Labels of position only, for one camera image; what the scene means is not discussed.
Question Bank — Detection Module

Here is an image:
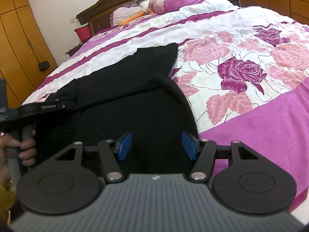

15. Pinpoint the lilac pillow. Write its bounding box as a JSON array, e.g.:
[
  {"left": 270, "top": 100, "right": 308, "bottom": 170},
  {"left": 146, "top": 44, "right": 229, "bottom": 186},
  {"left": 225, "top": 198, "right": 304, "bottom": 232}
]
[{"left": 110, "top": 6, "right": 146, "bottom": 26}]

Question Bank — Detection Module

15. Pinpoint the white and orange plush duck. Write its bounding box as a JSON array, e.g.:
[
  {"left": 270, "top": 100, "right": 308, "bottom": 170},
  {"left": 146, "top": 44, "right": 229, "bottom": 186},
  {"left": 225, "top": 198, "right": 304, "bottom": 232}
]
[{"left": 119, "top": 0, "right": 192, "bottom": 27}]

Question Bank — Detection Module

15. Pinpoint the red bucket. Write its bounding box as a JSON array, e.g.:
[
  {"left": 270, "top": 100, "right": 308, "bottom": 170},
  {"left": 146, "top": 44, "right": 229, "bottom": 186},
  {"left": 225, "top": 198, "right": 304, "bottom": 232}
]
[{"left": 74, "top": 22, "right": 90, "bottom": 42}]

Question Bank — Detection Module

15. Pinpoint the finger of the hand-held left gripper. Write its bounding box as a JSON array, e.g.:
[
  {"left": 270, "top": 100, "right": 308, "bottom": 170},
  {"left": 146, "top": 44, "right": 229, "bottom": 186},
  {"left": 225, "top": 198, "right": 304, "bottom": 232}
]
[{"left": 19, "top": 102, "right": 68, "bottom": 119}]

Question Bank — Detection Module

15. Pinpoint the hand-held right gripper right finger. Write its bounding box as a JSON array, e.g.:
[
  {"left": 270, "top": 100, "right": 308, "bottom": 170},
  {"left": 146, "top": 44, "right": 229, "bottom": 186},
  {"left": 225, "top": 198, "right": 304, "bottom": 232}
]
[{"left": 182, "top": 131, "right": 260, "bottom": 182}]

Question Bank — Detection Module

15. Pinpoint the floral purple and white bedspread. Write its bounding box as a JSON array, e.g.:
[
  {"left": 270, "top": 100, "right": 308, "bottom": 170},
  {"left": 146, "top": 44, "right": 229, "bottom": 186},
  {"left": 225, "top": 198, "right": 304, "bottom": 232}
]
[{"left": 20, "top": 0, "right": 309, "bottom": 213}]

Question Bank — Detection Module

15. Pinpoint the wooden wardrobe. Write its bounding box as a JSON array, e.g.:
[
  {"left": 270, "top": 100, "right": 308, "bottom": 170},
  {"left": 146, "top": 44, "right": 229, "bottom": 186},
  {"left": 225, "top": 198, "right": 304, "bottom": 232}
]
[{"left": 0, "top": 0, "right": 59, "bottom": 109}]

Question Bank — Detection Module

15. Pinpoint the person's yellow clothing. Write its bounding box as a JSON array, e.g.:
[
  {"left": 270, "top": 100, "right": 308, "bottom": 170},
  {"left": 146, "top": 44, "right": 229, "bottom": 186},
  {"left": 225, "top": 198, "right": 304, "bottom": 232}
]
[{"left": 0, "top": 182, "right": 18, "bottom": 224}]

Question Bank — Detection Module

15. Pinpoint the dark wooden headboard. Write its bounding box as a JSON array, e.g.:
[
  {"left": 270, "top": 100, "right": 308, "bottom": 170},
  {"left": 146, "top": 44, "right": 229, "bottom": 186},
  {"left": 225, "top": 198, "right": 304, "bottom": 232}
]
[{"left": 76, "top": 0, "right": 213, "bottom": 35}]

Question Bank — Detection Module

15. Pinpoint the folded floral purple quilt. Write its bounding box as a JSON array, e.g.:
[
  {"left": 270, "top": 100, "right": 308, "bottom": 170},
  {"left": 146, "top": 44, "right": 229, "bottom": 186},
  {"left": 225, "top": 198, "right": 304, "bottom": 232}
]
[{"left": 148, "top": 0, "right": 233, "bottom": 15}]

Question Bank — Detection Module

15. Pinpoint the person's left hand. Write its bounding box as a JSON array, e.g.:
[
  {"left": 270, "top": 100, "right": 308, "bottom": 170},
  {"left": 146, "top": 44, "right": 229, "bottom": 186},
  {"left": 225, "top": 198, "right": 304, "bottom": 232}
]
[{"left": 0, "top": 130, "right": 37, "bottom": 167}]

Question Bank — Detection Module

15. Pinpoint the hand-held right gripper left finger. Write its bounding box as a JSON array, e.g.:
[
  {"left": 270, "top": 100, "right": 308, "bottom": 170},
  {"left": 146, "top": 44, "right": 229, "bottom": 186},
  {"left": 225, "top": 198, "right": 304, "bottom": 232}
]
[{"left": 55, "top": 131, "right": 133, "bottom": 183}]

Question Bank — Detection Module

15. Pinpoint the dark wooden nightstand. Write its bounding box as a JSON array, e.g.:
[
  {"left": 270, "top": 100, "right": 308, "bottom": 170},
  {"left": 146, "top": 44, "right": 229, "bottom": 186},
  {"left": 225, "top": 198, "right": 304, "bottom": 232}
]
[{"left": 66, "top": 42, "right": 84, "bottom": 57}]

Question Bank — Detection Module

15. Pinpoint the black garment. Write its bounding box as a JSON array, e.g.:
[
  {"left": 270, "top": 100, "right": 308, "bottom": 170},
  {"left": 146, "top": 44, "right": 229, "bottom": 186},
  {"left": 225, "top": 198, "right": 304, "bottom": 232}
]
[{"left": 36, "top": 42, "right": 200, "bottom": 176}]

